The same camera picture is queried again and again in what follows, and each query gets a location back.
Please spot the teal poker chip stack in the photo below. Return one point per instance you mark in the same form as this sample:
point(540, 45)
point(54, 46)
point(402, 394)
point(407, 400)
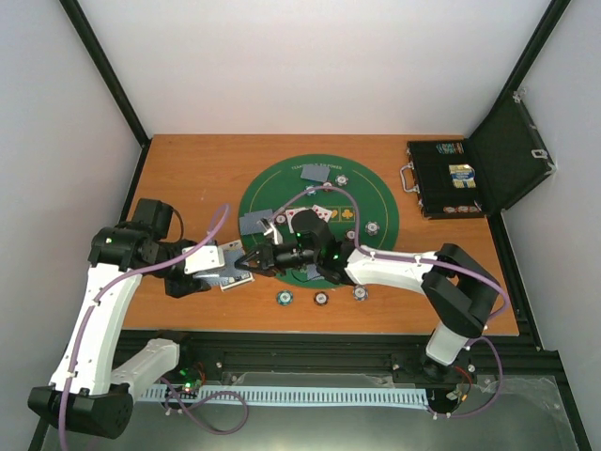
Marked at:
point(284, 297)

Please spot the teal chips in case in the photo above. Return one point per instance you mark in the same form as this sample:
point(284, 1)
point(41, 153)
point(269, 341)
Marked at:
point(450, 148)

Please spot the grey card box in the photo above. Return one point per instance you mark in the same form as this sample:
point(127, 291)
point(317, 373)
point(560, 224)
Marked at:
point(226, 274)

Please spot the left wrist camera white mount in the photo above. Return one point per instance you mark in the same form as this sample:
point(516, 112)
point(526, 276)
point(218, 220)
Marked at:
point(209, 258)

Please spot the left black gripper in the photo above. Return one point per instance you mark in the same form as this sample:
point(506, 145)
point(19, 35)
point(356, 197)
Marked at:
point(184, 287)

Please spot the green controller board with LEDs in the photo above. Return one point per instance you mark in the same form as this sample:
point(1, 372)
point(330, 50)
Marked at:
point(194, 378)

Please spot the blue playing card deck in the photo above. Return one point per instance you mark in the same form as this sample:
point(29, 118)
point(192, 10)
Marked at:
point(239, 281)

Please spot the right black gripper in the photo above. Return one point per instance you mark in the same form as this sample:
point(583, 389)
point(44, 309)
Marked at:
point(267, 259)

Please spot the card deck in case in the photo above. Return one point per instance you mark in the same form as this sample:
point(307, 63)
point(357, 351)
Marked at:
point(462, 176)

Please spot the black poker case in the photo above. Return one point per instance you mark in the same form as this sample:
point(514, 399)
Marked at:
point(506, 151)

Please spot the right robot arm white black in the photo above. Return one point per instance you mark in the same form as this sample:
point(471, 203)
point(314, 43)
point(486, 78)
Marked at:
point(461, 292)

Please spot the black aluminium frame rail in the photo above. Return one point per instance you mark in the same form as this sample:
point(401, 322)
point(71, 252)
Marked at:
point(222, 354)

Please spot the red poker chip stack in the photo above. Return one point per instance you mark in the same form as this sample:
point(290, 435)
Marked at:
point(321, 298)

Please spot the light blue cable duct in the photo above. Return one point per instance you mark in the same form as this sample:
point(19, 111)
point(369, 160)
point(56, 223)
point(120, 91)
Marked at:
point(282, 396)

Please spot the white poker chip stack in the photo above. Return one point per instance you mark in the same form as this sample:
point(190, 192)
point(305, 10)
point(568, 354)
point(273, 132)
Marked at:
point(360, 293)

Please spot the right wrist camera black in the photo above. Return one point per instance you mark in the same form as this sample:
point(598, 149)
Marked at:
point(309, 233)

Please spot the red chips in case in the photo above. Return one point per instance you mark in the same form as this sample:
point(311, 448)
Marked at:
point(472, 209)

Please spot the face-down cards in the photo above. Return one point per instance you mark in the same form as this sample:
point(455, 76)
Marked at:
point(315, 172)
point(250, 222)

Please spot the face-up hearts card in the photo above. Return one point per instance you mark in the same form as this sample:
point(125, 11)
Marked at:
point(289, 215)
point(322, 213)

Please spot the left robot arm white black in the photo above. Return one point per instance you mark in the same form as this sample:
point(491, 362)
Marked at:
point(86, 393)

